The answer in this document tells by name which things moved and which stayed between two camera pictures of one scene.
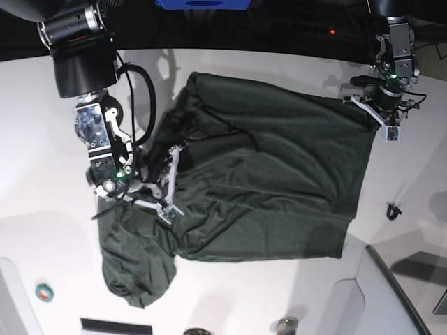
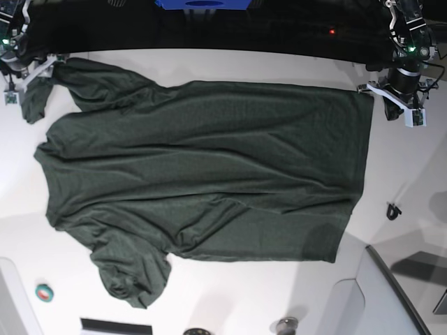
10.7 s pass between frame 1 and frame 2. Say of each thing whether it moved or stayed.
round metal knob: stayed
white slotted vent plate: stayed
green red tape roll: stayed
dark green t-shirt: moved
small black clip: stayed
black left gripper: moved
